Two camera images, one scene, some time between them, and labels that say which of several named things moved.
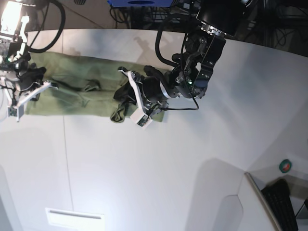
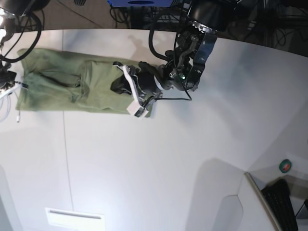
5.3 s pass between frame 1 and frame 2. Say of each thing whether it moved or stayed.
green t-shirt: moved
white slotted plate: stayed
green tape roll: stayed
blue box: stayed
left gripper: moved
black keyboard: stayed
